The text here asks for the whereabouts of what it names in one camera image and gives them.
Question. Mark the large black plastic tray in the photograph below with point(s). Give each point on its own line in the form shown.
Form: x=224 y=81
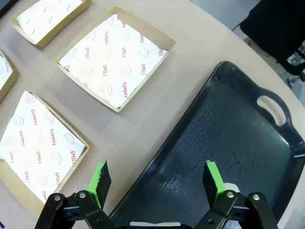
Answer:
x=226 y=143

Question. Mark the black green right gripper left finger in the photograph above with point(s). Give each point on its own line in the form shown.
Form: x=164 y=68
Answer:
x=101 y=181

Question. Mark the kraft cardboard food box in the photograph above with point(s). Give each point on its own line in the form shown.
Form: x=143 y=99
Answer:
x=14 y=177
x=152 y=29
x=11 y=83
x=65 y=21

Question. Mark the white printed paper liner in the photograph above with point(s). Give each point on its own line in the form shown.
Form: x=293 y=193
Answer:
x=45 y=16
x=40 y=148
x=4 y=69
x=114 y=62

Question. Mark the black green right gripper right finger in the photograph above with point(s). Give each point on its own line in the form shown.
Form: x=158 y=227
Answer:
x=213 y=183

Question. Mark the black office chair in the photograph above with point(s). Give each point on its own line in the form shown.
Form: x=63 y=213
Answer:
x=269 y=26

